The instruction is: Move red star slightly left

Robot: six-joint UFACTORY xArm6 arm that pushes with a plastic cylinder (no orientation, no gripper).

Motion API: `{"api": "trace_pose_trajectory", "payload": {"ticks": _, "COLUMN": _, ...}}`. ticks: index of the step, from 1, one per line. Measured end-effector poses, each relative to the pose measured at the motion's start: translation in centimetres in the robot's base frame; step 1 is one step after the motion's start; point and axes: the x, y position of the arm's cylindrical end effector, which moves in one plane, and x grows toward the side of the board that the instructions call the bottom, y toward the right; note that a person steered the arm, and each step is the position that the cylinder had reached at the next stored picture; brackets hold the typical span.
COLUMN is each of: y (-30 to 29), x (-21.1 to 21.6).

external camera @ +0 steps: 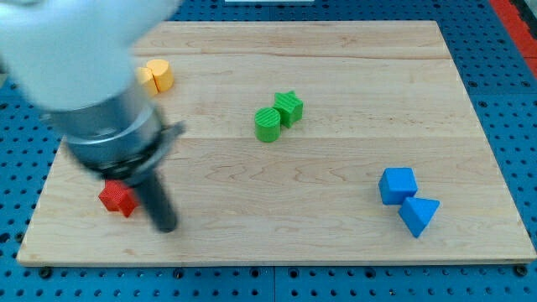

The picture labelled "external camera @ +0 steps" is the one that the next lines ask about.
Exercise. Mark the blue cube block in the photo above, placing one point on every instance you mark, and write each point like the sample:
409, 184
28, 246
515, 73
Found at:
396, 184

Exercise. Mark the wooden board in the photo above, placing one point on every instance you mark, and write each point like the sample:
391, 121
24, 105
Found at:
376, 95

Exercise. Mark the red star block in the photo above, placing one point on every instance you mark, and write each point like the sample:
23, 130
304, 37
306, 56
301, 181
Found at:
116, 196

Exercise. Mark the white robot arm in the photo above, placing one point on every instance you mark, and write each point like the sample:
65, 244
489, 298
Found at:
73, 61

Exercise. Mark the green star block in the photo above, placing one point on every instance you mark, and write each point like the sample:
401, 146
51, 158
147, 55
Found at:
289, 106

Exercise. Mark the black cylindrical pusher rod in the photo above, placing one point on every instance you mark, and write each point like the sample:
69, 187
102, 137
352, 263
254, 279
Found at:
155, 201

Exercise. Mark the yellow block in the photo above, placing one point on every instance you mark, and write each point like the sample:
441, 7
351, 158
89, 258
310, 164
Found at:
146, 80
162, 74

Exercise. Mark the yellow block front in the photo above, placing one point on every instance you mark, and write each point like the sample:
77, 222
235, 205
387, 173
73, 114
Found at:
146, 80

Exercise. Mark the green cylinder block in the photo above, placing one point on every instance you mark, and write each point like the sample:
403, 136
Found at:
267, 124

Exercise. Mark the yellow block rear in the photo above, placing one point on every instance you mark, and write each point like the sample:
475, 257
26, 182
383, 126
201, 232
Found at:
162, 74

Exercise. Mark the blue triangle block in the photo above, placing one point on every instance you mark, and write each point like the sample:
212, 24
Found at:
417, 213

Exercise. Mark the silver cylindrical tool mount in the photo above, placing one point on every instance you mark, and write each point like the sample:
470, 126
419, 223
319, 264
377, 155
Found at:
122, 138

